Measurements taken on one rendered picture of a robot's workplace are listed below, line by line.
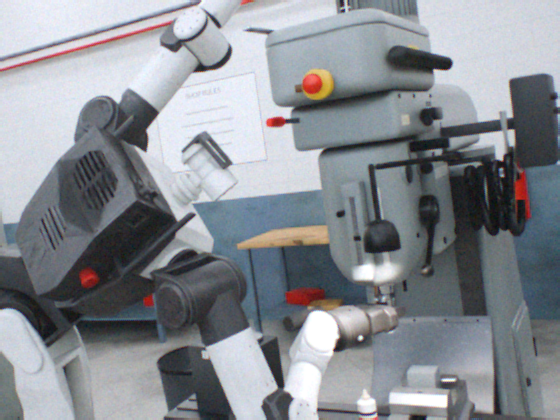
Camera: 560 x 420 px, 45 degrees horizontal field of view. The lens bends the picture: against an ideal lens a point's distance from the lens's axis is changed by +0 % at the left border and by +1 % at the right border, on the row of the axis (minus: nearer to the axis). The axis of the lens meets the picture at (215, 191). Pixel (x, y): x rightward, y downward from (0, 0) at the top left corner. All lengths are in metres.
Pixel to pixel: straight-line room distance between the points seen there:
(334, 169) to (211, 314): 0.48
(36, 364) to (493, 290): 1.20
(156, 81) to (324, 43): 0.36
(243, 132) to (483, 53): 2.22
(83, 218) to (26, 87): 6.97
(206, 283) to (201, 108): 5.52
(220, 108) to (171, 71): 5.10
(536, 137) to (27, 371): 1.22
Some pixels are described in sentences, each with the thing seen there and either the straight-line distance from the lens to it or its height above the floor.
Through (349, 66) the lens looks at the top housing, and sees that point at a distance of 1.35.
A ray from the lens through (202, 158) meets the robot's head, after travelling 1.32.
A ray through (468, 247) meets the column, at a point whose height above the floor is 1.31.
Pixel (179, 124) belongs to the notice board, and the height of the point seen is 2.01.
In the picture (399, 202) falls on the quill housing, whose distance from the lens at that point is 1.49.
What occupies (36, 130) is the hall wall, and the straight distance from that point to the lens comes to 8.07.
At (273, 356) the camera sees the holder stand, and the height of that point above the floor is 1.10.
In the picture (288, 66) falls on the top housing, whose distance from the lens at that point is 1.39.
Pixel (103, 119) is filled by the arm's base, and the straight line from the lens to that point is 1.40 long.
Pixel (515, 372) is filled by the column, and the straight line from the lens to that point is 2.05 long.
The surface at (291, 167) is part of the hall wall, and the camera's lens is 6.24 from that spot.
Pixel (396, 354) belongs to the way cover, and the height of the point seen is 1.02.
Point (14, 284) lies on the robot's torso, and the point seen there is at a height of 1.45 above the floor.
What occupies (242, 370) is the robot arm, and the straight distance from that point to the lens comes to 1.20.
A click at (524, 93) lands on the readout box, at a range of 1.70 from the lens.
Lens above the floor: 1.65
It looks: 3 degrees down
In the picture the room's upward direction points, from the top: 9 degrees counter-clockwise
